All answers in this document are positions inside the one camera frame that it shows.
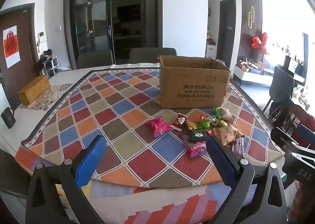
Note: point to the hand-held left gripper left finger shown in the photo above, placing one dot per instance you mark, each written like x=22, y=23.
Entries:
x=91, y=160

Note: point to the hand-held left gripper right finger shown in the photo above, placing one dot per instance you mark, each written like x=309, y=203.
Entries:
x=221, y=160

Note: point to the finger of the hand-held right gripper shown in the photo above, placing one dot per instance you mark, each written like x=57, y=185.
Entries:
x=285, y=137
x=306, y=136

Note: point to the purple snack bar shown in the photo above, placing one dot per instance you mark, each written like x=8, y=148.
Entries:
x=238, y=147

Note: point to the orange snack packet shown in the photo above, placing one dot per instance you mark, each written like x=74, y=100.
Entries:
x=227, y=134

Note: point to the red and pink snack packet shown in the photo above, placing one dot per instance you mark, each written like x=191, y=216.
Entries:
x=196, y=148

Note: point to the dark green snack packet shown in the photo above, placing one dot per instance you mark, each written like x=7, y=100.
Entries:
x=196, y=135

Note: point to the green lollipop with teal stick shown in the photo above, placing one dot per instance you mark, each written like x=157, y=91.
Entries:
x=205, y=124

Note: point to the whitish bun packet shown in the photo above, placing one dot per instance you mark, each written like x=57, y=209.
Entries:
x=226, y=114

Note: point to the gold and red foil candy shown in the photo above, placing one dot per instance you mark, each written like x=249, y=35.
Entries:
x=204, y=117

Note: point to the yellow candy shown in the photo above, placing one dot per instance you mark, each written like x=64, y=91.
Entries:
x=190, y=125

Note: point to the small red patterned snack packet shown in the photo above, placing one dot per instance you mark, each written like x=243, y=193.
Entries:
x=179, y=121

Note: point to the brown cardboard box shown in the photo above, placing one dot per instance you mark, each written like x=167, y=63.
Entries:
x=192, y=86

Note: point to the person's right hand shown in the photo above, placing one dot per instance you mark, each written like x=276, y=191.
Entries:
x=299, y=197

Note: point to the red garment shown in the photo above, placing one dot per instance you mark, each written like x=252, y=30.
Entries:
x=304, y=118

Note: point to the dark slatted chair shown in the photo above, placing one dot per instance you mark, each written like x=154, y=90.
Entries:
x=280, y=110

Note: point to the dark armchair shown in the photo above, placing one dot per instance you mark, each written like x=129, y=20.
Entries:
x=283, y=83

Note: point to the colourful checked tablecloth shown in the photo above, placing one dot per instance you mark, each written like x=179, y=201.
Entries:
x=123, y=115

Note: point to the white low cabinet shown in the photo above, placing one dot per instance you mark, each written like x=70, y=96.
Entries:
x=253, y=78

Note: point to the floral patterned cloth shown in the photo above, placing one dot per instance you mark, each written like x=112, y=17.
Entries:
x=49, y=95

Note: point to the grey chair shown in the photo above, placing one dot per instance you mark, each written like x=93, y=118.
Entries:
x=96, y=58
x=12, y=169
x=147, y=55

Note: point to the blue vertical panel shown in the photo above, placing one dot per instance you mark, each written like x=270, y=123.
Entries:
x=305, y=54

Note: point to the wooden tissue box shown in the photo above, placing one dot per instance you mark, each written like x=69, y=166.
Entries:
x=33, y=89

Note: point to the black mug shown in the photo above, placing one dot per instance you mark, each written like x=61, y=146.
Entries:
x=8, y=118

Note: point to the red bow decoration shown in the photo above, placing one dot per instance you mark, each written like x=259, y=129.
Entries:
x=257, y=41

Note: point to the small white shelf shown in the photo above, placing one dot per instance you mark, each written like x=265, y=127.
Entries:
x=55, y=62

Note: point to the brown door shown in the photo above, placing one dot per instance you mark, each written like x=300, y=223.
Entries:
x=24, y=78

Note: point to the white storage box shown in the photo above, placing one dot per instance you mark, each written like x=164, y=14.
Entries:
x=211, y=51

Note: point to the dark interior door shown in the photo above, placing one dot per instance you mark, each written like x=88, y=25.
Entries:
x=227, y=41

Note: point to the black bag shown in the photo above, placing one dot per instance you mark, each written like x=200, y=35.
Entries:
x=47, y=54

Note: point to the white intercom panel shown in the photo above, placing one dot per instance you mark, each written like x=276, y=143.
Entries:
x=42, y=36

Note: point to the red and white door poster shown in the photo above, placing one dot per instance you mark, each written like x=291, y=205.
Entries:
x=11, y=46

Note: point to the dark framed glass sliding door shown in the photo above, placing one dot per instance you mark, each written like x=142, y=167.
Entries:
x=93, y=17

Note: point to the dark slatted wall panel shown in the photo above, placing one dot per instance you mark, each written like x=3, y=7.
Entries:
x=244, y=46

